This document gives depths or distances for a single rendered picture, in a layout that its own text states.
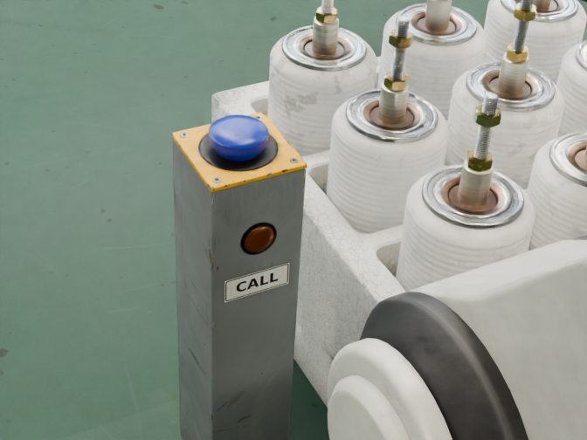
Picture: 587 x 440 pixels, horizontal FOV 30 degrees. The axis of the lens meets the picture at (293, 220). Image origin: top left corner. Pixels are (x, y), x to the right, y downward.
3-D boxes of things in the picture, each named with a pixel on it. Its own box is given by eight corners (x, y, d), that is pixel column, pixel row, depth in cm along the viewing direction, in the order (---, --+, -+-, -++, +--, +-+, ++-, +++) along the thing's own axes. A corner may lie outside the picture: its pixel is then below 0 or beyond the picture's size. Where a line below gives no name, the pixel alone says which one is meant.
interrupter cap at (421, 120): (355, 147, 86) (355, 140, 86) (337, 97, 92) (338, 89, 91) (447, 143, 87) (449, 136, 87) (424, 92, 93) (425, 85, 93)
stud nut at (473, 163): (482, 154, 80) (484, 146, 80) (496, 167, 79) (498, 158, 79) (460, 161, 80) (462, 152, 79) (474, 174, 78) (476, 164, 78)
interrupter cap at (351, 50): (383, 53, 98) (384, 46, 97) (327, 83, 94) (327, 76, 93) (321, 23, 102) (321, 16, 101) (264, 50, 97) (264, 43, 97)
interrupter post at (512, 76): (503, 99, 93) (510, 65, 91) (490, 85, 95) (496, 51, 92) (528, 95, 93) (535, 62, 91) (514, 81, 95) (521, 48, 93)
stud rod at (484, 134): (476, 176, 81) (493, 89, 76) (485, 184, 80) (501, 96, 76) (466, 180, 81) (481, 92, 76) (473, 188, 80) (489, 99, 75)
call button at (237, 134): (277, 162, 74) (279, 137, 72) (223, 176, 72) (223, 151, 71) (252, 132, 76) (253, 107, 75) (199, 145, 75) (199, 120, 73)
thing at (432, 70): (454, 156, 117) (480, 3, 106) (466, 211, 110) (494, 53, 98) (365, 153, 117) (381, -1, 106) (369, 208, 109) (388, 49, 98)
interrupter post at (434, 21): (446, 22, 103) (452, -10, 101) (450, 35, 101) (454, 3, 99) (421, 21, 103) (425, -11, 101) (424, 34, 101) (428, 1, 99)
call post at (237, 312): (288, 468, 92) (308, 168, 73) (211, 496, 90) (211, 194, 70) (252, 409, 97) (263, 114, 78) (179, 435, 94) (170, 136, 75)
